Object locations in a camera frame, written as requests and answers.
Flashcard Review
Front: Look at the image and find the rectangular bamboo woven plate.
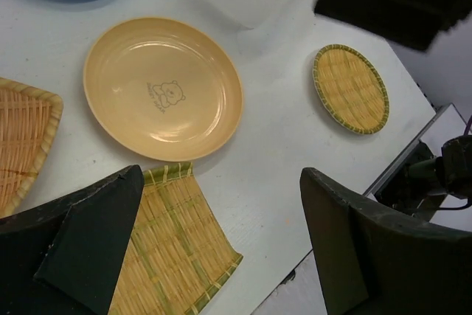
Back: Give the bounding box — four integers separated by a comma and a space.
108, 162, 243, 314

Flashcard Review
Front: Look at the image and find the round bamboo woven plate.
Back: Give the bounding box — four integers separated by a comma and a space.
313, 44, 389, 135

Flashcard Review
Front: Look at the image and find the orange bear plate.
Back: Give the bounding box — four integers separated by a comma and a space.
83, 17, 244, 162

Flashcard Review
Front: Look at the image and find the orange woven basket plate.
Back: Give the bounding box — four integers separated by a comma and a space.
1, 78, 63, 217

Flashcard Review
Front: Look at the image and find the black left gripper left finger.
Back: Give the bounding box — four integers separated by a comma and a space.
1, 165, 144, 314

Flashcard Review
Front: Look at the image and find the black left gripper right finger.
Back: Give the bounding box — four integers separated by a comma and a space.
299, 167, 471, 314

